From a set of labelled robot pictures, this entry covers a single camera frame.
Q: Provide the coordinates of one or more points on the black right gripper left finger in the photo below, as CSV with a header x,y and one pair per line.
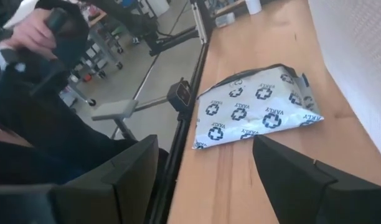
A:
x,y
115,186

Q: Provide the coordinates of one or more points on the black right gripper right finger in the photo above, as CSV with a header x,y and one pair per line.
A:
x,y
296,186

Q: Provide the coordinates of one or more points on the white pouch with blue crosses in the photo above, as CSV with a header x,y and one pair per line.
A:
x,y
249,109

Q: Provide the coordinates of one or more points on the white perforated plastic basket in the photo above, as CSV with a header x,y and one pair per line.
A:
x,y
365,62

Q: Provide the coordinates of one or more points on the grey padded armrest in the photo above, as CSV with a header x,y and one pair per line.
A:
x,y
115,109

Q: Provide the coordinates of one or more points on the person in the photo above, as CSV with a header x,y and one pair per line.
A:
x,y
38,124

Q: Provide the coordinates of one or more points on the wheeled metal cart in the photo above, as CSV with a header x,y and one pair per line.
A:
x,y
105,53

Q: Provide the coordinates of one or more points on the person's hand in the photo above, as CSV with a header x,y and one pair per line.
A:
x,y
31,34

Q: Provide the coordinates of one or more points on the white cup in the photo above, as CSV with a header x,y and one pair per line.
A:
x,y
253,6

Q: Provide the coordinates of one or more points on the black aluminium table rail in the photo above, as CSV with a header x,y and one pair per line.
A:
x,y
178,143

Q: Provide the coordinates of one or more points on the small black camera box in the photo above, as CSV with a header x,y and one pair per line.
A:
x,y
179,95

